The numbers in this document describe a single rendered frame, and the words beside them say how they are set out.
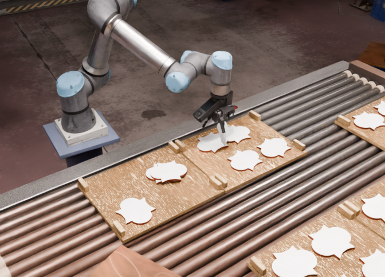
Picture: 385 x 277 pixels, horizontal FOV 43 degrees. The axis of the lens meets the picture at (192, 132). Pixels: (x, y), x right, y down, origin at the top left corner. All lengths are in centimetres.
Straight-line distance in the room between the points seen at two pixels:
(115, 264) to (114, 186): 47
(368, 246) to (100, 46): 125
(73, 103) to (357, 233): 121
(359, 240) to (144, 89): 300
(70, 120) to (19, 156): 159
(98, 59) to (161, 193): 66
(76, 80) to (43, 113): 209
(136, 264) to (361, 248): 70
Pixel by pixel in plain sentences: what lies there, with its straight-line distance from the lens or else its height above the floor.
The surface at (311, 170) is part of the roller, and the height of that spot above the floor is 92.
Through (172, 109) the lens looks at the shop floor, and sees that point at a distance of 401.
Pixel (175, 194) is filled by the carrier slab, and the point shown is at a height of 94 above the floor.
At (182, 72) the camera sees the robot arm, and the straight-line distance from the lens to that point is 172.
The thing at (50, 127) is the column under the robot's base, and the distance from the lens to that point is 230.
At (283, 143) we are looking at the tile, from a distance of 200.
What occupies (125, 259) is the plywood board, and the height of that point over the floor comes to 104.
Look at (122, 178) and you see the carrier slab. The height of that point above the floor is 94.
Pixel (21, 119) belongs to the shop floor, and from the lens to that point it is 413.
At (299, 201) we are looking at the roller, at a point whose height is 92.
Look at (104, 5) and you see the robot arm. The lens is 182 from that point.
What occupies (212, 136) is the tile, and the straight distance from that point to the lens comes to 199.
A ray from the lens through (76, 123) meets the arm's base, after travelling 213.
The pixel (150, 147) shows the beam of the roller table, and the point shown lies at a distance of 201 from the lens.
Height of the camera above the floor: 208
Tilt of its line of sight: 34 degrees down
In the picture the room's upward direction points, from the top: straight up
